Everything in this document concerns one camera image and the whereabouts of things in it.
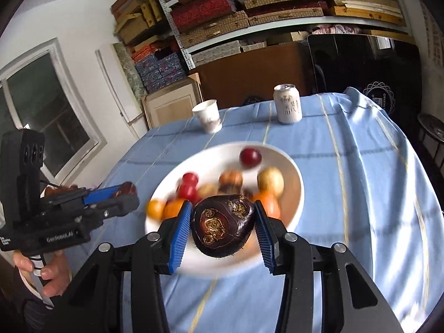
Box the dark red plum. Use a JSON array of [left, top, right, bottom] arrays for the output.
[[239, 147, 262, 168]]

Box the orange mandarin with stem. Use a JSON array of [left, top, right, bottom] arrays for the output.
[[163, 198, 185, 220]]

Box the white ceramic plate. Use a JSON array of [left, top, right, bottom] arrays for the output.
[[151, 141, 305, 278]]

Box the window with white frame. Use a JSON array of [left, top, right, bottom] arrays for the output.
[[1, 38, 106, 185]]

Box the dark carved water chestnut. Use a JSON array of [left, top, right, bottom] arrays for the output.
[[190, 194, 255, 259]]

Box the framed wooden panel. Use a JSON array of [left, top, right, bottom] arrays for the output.
[[142, 73, 203, 129]]

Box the striped orange apple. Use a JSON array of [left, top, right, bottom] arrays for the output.
[[218, 169, 243, 192]]

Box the large orange tangerine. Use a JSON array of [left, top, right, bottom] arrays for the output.
[[252, 190, 281, 219]]

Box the white drink can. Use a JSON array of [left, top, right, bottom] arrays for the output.
[[273, 84, 302, 124]]

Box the small yellow-orange tomato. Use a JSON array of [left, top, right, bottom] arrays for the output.
[[145, 199, 166, 222]]

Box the white paper cup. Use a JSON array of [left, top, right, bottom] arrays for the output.
[[192, 99, 222, 134]]

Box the red cherry tomato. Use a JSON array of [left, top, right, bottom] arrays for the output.
[[177, 172, 199, 201]]

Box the blue checked tablecloth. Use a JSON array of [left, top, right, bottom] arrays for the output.
[[66, 88, 443, 332]]

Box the yellow speckled potato-like fruit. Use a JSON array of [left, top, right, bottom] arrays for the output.
[[257, 166, 284, 198]]

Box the metal storage shelf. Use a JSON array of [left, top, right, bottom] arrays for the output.
[[160, 0, 412, 69]]

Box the person's left hand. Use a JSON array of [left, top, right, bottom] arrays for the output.
[[13, 250, 72, 298]]

